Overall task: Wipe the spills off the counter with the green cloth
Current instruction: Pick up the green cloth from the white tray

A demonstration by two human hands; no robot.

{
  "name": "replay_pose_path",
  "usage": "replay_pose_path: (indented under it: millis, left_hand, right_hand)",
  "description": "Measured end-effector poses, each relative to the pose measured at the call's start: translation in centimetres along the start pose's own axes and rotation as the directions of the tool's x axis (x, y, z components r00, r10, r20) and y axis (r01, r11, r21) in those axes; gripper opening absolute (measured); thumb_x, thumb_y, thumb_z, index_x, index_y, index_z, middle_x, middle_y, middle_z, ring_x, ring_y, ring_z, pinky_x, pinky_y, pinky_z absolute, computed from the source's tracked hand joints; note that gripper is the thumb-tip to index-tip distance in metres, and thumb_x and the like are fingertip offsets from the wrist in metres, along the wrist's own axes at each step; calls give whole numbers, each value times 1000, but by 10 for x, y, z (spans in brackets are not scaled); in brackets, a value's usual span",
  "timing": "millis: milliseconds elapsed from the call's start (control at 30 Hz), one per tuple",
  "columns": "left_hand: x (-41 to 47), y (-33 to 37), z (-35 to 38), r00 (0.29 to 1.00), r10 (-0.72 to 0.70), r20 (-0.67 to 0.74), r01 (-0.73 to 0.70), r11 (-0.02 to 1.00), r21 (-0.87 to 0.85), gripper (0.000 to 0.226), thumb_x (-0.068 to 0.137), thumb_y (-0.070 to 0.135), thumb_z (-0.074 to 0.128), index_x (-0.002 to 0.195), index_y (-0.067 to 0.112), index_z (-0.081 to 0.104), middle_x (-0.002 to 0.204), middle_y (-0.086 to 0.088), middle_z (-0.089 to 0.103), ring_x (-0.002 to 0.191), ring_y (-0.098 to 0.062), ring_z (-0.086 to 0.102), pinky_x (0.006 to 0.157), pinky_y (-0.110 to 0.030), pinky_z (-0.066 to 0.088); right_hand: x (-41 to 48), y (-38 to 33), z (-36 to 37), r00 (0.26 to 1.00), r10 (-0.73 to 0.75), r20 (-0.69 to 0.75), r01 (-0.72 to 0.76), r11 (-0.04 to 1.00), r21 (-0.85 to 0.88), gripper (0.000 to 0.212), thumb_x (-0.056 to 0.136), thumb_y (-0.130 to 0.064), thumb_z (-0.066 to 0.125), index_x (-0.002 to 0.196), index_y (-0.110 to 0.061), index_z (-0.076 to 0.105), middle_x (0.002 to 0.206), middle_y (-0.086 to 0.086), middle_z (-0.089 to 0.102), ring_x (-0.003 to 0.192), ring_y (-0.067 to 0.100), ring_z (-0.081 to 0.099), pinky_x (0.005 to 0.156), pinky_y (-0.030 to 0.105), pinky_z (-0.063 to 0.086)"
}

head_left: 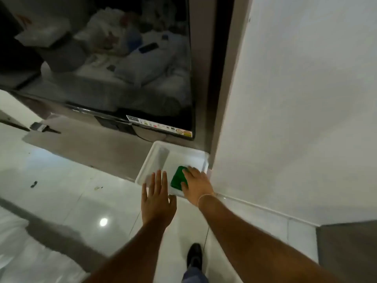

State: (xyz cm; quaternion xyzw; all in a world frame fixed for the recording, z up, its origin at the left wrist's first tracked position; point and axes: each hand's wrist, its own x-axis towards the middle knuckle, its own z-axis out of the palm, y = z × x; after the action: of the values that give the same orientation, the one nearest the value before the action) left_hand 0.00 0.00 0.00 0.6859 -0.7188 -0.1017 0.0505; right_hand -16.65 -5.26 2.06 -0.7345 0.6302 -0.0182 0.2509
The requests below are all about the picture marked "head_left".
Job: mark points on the person's black shoe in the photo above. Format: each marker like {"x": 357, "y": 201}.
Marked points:
{"x": 194, "y": 254}

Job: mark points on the white plastic tray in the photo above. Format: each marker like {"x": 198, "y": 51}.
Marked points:
{"x": 165, "y": 162}

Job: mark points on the person's grey trouser leg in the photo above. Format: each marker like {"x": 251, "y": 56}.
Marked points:
{"x": 191, "y": 276}

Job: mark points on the green cloth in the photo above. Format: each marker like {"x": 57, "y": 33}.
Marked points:
{"x": 178, "y": 179}

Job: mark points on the person's left hand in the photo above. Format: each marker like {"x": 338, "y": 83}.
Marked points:
{"x": 156, "y": 203}

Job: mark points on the person's right hand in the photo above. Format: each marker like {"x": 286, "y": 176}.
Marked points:
{"x": 196, "y": 188}

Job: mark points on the person's right forearm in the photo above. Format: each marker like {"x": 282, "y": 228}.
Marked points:
{"x": 259, "y": 247}

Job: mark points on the thin wrist band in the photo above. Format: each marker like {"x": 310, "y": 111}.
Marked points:
{"x": 203, "y": 198}

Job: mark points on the black flat television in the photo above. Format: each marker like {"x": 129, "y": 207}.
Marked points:
{"x": 97, "y": 61}

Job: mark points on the person's left forearm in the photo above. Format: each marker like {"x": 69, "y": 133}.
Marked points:
{"x": 126, "y": 256}

